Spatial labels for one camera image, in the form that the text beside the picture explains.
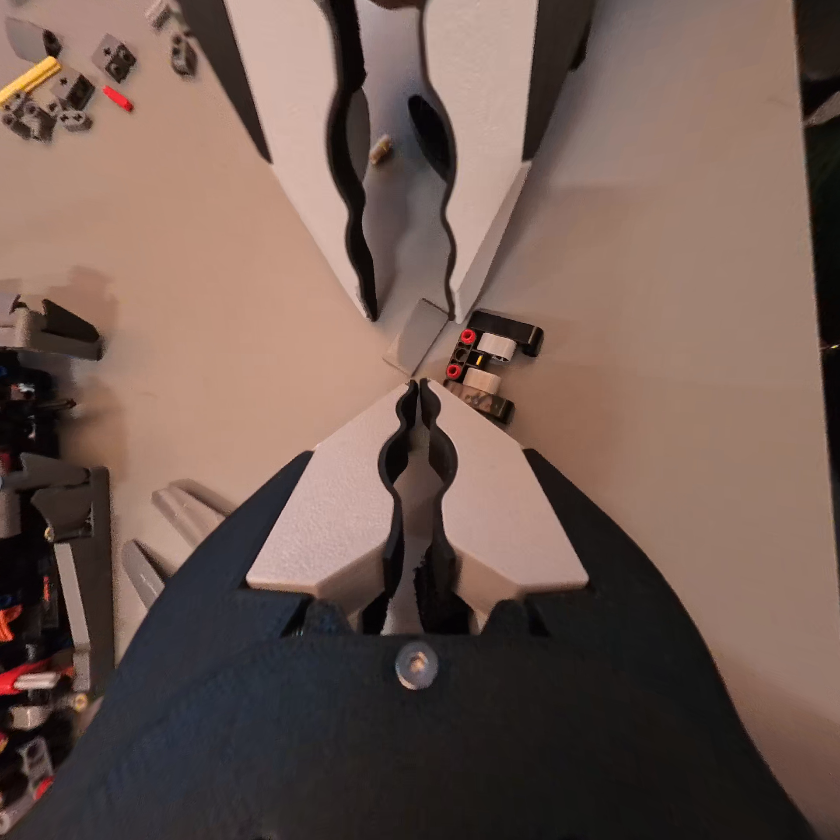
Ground partly built lego model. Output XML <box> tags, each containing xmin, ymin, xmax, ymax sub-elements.
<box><xmin>0</xmin><ymin>279</ymin><xmax>112</xmax><ymax>828</ymax></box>

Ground pile of lego pieces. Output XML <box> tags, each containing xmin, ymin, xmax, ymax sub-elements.
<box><xmin>0</xmin><ymin>0</ymin><xmax>198</xmax><ymax>142</ymax></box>

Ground small yellow-axle lego assembly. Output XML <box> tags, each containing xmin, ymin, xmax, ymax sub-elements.
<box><xmin>445</xmin><ymin>310</ymin><xmax>546</xmax><ymax>424</ymax></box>

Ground grey plate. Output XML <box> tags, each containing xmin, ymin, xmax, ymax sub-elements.
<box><xmin>382</xmin><ymin>298</ymin><xmax>450</xmax><ymax>376</ymax></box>

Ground grey pointed lego wing assembly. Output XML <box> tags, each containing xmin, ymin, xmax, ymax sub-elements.
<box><xmin>121</xmin><ymin>479</ymin><xmax>237</xmax><ymax>611</ymax></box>

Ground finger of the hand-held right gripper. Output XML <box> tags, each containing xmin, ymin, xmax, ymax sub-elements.
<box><xmin>420</xmin><ymin>0</ymin><xmax>542</xmax><ymax>322</ymax></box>
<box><xmin>223</xmin><ymin>0</ymin><xmax>382</xmax><ymax>322</ymax></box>

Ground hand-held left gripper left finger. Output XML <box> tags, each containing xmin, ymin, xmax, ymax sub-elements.
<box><xmin>246</xmin><ymin>379</ymin><xmax>420</xmax><ymax>622</ymax></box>

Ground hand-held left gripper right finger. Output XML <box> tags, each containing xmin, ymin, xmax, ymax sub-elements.
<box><xmin>419</xmin><ymin>377</ymin><xmax>590</xmax><ymax>618</ymax></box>

